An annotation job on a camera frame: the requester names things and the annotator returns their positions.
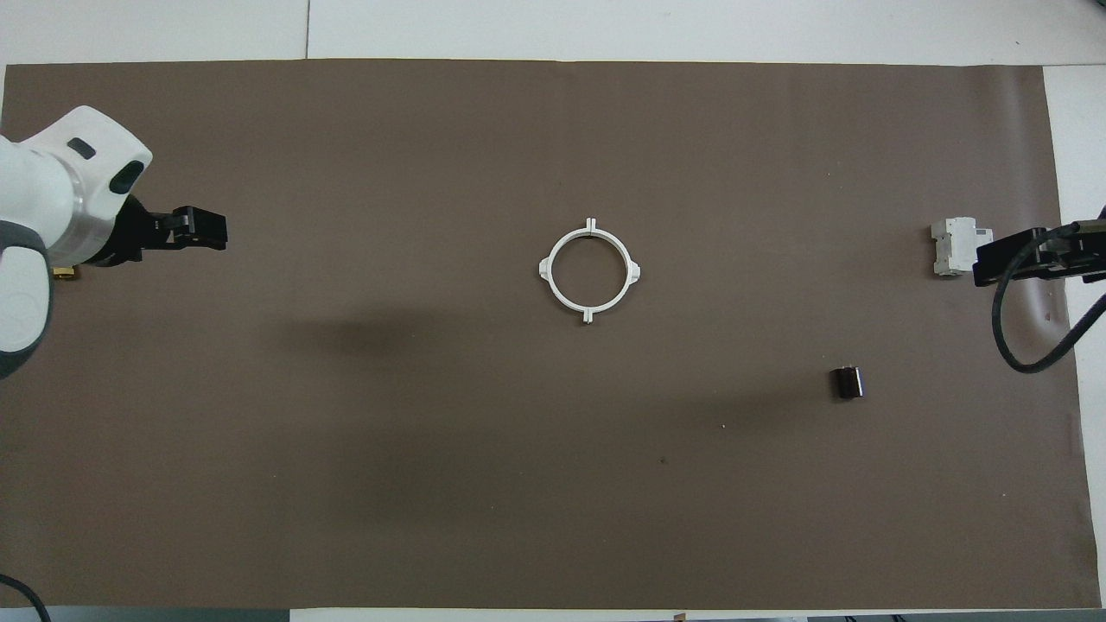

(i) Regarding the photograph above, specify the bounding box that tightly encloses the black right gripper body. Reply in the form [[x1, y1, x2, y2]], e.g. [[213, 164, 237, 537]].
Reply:
[[973, 221, 1106, 289]]

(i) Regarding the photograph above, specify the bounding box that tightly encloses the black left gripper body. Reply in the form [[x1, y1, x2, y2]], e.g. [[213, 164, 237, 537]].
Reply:
[[102, 197, 228, 267]]

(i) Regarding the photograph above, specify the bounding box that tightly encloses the white half pipe clamp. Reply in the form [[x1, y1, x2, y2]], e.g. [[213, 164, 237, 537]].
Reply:
[[588, 219, 643, 327], [537, 219, 593, 327]]

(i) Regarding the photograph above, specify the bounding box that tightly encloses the white circuit breaker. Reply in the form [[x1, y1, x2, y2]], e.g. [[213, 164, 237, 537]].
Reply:
[[930, 217, 995, 278]]

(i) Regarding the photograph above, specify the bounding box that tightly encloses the brown table mat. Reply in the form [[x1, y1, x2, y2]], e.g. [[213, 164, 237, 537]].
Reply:
[[0, 59, 1088, 610]]

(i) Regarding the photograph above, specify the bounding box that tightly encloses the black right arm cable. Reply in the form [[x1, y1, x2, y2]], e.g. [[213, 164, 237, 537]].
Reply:
[[991, 206, 1106, 375]]

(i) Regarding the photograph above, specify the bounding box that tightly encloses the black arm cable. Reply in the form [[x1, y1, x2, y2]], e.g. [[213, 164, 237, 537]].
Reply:
[[0, 573, 48, 622], [991, 206, 1106, 375]]

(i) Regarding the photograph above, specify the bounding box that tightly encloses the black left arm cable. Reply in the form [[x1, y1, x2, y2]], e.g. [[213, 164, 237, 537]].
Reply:
[[0, 573, 48, 622]]

